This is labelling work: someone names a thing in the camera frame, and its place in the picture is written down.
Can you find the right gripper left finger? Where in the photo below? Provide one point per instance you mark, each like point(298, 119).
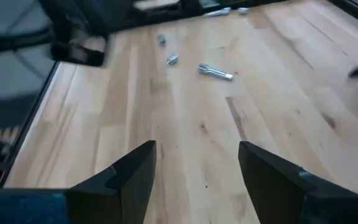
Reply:
point(113, 199)

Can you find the long chrome socket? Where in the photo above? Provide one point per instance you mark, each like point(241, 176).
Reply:
point(214, 72)

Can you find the chrome extension bar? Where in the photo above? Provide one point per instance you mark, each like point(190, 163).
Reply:
point(217, 12)

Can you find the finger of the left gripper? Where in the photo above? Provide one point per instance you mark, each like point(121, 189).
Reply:
point(82, 57)

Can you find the small chrome socket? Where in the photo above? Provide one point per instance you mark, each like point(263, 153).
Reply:
point(162, 40)
point(172, 59)
point(243, 10)

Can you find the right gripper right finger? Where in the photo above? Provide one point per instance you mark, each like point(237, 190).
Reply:
point(272, 193)

